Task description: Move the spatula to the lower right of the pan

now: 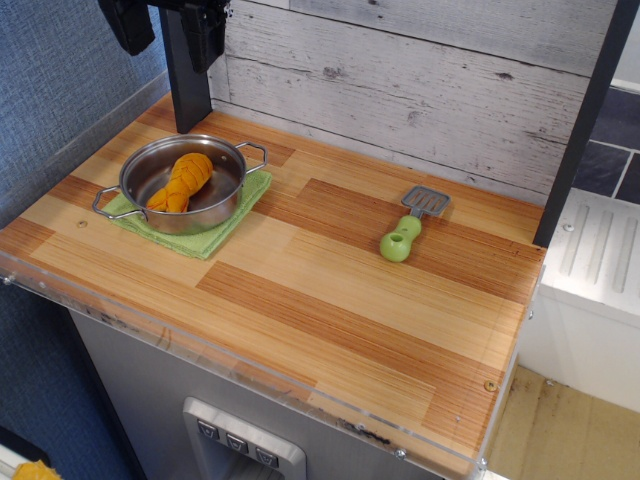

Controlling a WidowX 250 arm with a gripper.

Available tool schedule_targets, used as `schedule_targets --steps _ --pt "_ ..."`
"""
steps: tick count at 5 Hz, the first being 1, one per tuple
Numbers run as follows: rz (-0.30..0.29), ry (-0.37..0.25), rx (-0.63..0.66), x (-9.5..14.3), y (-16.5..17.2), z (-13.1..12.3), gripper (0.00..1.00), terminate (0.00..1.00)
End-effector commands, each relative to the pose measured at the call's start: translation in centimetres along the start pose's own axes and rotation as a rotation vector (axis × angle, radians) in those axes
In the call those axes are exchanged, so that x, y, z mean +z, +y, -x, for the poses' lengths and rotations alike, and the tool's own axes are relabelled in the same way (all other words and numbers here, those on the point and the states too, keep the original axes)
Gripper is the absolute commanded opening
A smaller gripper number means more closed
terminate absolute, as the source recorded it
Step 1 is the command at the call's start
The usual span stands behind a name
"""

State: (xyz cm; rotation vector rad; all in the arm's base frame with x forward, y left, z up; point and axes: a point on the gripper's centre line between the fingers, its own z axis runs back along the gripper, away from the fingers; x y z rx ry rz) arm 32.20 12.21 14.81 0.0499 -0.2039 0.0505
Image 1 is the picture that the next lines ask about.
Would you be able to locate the dark grey right post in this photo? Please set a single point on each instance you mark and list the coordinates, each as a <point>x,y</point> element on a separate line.
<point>612,48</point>

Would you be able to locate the yellow object at corner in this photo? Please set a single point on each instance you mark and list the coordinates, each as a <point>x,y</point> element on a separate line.
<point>35,471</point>

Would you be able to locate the silver dispenser panel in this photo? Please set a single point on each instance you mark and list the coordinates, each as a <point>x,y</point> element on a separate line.
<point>228,447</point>

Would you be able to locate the green toy spatula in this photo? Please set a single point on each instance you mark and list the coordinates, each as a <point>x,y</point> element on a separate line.
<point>396,245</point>

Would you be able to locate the dark grey post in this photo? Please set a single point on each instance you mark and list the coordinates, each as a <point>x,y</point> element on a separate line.
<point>190,90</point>
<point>612,48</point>

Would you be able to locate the orange plush toy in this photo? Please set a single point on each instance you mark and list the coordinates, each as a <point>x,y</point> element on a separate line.
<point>189,174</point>

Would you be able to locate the dark grey left post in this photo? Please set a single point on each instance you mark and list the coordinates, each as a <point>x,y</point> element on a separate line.
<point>190,90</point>

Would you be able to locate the white ribbed cabinet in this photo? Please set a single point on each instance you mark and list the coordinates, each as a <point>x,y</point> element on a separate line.
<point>583,329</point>

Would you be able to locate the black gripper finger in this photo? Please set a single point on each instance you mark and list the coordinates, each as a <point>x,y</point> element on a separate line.
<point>204,24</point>
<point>130,22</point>

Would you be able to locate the silver steel pot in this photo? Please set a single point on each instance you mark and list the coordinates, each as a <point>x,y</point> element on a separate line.
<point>149,169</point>

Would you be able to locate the clear acrylic edge guard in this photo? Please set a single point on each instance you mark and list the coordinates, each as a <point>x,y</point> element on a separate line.
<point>407,358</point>

